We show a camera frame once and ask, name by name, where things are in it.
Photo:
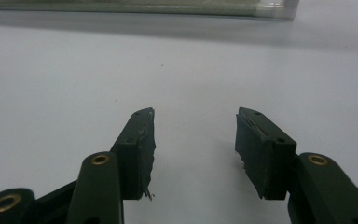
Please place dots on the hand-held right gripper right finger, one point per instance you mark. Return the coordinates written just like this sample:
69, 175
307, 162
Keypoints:
264, 161

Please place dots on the clear rack with white tube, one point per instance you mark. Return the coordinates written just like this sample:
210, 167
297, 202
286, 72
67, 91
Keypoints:
136, 7

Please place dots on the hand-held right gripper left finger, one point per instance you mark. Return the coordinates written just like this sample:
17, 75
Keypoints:
135, 161

